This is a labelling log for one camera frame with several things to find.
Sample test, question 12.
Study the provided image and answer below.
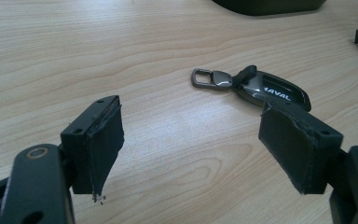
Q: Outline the dark container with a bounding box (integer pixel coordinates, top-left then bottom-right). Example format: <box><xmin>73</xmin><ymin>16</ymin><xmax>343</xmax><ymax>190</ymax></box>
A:
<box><xmin>211</xmin><ymin>0</ymin><xmax>328</xmax><ymax>17</ymax></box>

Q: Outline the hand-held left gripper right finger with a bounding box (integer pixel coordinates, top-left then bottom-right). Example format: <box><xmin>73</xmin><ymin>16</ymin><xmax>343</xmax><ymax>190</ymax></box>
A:
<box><xmin>258</xmin><ymin>98</ymin><xmax>345</xmax><ymax>196</ymax></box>

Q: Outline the black car key with clasp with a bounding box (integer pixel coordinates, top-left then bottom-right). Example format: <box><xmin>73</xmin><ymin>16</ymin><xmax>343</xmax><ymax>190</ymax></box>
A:
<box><xmin>190</xmin><ymin>64</ymin><xmax>312</xmax><ymax>113</ymax></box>

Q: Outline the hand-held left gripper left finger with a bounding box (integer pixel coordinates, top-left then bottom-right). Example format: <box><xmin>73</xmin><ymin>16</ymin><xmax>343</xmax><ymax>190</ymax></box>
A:
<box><xmin>60</xmin><ymin>94</ymin><xmax>126</xmax><ymax>203</ymax></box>

